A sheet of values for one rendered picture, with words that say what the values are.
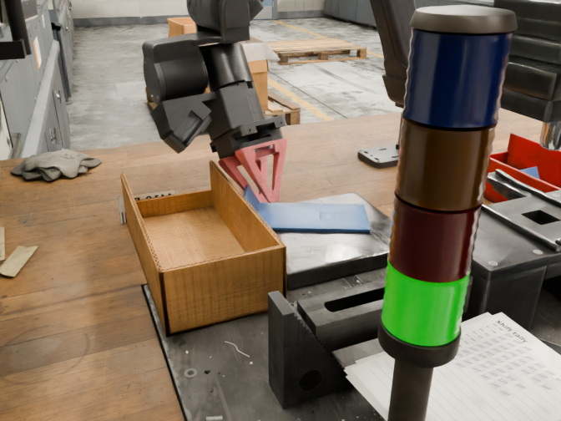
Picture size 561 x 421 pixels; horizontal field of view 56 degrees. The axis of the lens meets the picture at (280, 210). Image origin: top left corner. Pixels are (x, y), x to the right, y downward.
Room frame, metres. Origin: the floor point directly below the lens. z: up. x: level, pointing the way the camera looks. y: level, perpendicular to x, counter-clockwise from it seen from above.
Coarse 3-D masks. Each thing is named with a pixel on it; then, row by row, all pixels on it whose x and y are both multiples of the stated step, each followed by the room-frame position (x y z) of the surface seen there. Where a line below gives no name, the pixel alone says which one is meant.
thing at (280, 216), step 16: (256, 208) 0.60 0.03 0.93; (272, 208) 0.61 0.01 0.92; (288, 208) 0.61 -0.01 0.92; (304, 208) 0.61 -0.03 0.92; (320, 208) 0.61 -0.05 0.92; (336, 208) 0.61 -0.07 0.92; (352, 208) 0.61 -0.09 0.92; (272, 224) 0.56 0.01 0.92; (288, 224) 0.56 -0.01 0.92; (304, 224) 0.56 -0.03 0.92; (320, 224) 0.56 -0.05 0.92; (336, 224) 0.56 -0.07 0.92; (352, 224) 0.56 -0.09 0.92; (368, 224) 0.56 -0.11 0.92
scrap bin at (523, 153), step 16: (512, 144) 0.81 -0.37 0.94; (528, 144) 0.78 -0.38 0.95; (496, 160) 0.69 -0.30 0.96; (512, 160) 0.80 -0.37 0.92; (528, 160) 0.77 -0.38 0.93; (544, 160) 0.74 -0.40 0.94; (560, 160) 0.72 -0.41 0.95; (512, 176) 0.65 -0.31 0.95; (528, 176) 0.63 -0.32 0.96; (544, 176) 0.74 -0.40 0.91; (560, 176) 0.71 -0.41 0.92; (496, 192) 0.67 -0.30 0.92; (544, 192) 0.60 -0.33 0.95
